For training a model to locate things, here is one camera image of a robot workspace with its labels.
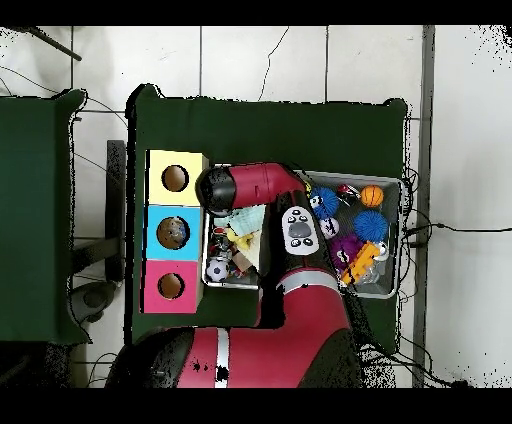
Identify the light blue waffle cloth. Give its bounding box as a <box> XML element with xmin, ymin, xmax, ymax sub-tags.
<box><xmin>211</xmin><ymin>205</ymin><xmax>268</xmax><ymax>237</ymax></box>

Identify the shallow clear mesh bin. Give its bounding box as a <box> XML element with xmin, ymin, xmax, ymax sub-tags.
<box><xmin>202</xmin><ymin>165</ymin><xmax>404</xmax><ymax>301</ymax></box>

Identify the yellow rubber duck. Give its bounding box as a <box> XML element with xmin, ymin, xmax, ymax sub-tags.
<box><xmin>226</xmin><ymin>230</ymin><xmax>253</xmax><ymax>250</ymax></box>

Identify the blue spiky ball with eyes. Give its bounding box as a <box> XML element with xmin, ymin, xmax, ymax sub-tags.
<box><xmin>310</xmin><ymin>187</ymin><xmax>341</xmax><ymax>219</ymax></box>

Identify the black and white soccer ball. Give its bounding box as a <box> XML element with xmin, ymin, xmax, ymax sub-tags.
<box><xmin>205</xmin><ymin>257</ymin><xmax>231</xmax><ymax>284</ymax></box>

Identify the white baseball toy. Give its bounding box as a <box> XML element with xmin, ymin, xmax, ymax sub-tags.
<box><xmin>319</xmin><ymin>217</ymin><xmax>341</xmax><ymax>240</ymax></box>

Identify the dark green table cloth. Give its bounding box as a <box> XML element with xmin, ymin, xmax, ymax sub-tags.
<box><xmin>126</xmin><ymin>83</ymin><xmax>409</xmax><ymax>353</ymax></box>

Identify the purple spiky ball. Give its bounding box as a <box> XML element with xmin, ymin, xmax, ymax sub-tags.
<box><xmin>330</xmin><ymin>233</ymin><xmax>365</xmax><ymax>267</ymax></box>

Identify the orange plastic toy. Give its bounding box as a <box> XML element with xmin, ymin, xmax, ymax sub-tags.
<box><xmin>341</xmin><ymin>241</ymin><xmax>382</xmax><ymax>286</ymax></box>

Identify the orange basketball toy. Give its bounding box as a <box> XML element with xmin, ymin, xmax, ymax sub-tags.
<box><xmin>359</xmin><ymin>184</ymin><xmax>385</xmax><ymax>209</ymax></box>

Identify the black flat panel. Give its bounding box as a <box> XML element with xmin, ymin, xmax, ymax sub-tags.
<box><xmin>106</xmin><ymin>139</ymin><xmax>129</xmax><ymax>283</ymax></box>

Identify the grey stand base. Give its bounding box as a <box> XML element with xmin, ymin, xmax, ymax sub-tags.
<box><xmin>67</xmin><ymin>279</ymin><xmax>123</xmax><ymax>325</ymax></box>

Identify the green cloth side table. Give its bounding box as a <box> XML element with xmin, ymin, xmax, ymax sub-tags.
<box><xmin>0</xmin><ymin>89</ymin><xmax>89</xmax><ymax>347</ymax></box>

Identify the dark thin rod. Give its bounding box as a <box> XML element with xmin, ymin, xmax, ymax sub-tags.
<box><xmin>22</xmin><ymin>27</ymin><xmax>84</xmax><ymax>63</ymax></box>

